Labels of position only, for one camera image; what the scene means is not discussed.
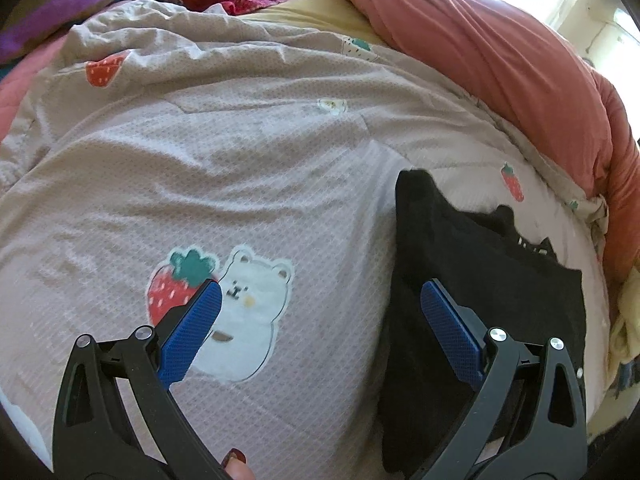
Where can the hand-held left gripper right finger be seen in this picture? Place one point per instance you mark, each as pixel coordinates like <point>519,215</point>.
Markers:
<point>452,332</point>

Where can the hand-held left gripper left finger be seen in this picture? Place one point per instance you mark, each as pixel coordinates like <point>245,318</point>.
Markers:
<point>192,332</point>

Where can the black pants with orange cuffs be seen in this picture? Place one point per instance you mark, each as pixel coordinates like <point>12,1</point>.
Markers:
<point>450,240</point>

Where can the pale yellow crumpled cloth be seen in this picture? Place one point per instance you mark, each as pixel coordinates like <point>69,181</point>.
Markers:
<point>625,320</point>

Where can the grey strawberry print blanket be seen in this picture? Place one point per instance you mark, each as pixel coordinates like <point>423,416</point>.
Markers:
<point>250,160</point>

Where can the salmon pink duvet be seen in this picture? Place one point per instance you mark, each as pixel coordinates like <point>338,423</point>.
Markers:
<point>500,50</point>

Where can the pale yellow bed sheet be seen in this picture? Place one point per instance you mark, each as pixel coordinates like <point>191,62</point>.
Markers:
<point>325,17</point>

